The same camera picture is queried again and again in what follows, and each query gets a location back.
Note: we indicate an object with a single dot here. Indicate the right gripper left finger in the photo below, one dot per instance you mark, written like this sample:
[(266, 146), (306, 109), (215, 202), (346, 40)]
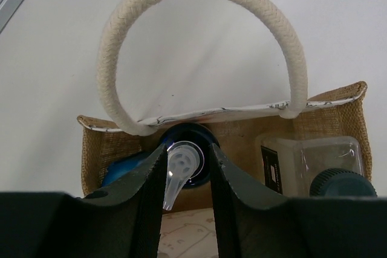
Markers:
[(122, 219)]

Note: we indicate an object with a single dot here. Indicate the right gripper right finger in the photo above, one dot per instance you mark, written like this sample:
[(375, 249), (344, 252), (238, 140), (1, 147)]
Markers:
[(252, 220)]

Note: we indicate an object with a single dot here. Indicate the clear square bottle dark cap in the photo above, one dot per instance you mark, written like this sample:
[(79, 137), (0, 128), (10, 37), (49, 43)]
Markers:
[(313, 166)]

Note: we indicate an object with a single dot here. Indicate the orange pump bottle navy top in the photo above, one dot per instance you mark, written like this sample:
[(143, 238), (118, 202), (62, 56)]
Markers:
[(187, 146)]

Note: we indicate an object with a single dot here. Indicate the orange spray bottle blue top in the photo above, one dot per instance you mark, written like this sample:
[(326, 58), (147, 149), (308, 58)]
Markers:
[(122, 167)]

